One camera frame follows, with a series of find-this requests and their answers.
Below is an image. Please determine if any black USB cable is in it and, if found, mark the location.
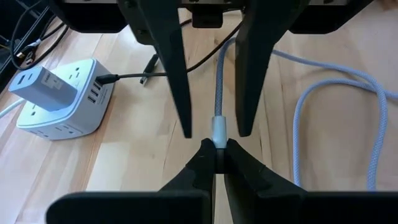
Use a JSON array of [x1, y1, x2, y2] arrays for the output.
[[95, 17, 247, 87]]

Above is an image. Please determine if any white braided USB cable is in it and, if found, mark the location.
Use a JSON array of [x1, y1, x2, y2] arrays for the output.
[[211, 36, 398, 191]]

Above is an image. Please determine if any black coiled cable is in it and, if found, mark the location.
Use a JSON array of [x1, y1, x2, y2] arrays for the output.
[[10, 0, 72, 71]]

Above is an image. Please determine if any white power cube cord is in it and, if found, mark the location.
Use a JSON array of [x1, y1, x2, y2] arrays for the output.
[[0, 97, 26, 119]]

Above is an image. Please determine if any light blue USB charger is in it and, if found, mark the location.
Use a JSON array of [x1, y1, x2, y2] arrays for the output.
[[8, 65, 79, 113]]

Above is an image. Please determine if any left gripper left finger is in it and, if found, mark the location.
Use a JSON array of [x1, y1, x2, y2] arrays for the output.
[[46, 138, 217, 224]]

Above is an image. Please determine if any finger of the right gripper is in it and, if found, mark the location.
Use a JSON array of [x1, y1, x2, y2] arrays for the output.
[[49, 0, 193, 139], [234, 0, 374, 138]]

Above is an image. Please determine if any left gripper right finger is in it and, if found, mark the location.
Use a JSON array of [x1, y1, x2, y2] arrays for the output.
[[224, 138, 398, 224]]

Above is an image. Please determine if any white power cube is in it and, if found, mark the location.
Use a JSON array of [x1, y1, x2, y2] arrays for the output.
[[17, 58, 116, 141]]

